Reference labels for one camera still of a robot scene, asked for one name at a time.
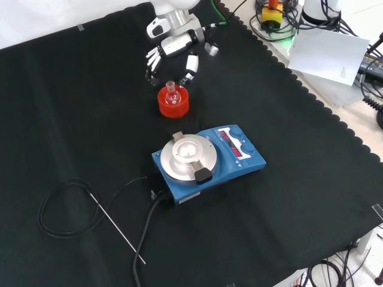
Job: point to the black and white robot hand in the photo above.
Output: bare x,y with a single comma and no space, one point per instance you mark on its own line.
176,42

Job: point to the clear round-bottom flask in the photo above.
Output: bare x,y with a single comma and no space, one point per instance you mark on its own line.
172,93

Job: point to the grey tape strip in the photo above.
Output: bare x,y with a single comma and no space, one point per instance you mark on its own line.
80,28

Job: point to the yellow stop button box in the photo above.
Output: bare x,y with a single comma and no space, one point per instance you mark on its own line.
271,15

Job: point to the blue-base heater with steel pan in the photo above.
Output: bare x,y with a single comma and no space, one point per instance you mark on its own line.
209,158

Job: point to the pale white board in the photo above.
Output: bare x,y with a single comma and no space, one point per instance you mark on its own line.
326,56

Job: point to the black bench cloth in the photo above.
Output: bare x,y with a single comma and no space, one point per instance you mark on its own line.
269,209

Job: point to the steel temperature probe rod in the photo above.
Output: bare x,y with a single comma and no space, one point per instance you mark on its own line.
118,229

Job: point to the black power supply box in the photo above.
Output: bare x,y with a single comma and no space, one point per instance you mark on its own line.
372,66

